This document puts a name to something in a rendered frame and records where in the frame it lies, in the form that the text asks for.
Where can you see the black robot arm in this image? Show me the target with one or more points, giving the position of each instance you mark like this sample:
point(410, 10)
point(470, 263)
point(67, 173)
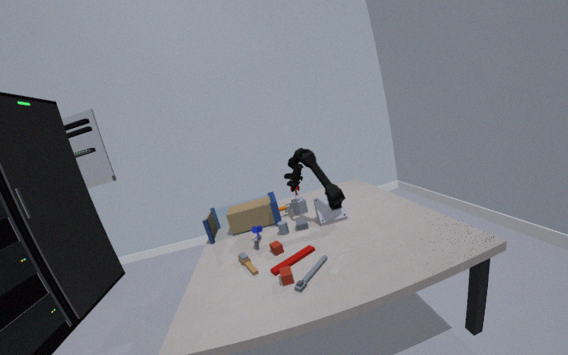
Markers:
point(307, 157)

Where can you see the reddish-brown block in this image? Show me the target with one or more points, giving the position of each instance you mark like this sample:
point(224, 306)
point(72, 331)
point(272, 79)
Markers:
point(276, 248)
point(286, 275)

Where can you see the grey cylinder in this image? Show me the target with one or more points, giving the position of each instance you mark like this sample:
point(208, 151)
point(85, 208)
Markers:
point(283, 228)

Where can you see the red flat bar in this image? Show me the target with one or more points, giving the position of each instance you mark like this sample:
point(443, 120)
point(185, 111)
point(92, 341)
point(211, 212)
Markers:
point(293, 259)

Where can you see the grey handle with blue knob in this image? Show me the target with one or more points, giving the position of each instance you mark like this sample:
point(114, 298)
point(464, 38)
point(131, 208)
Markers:
point(256, 230)

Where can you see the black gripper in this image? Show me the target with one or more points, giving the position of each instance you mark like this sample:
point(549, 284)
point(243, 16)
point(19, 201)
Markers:
point(295, 181)

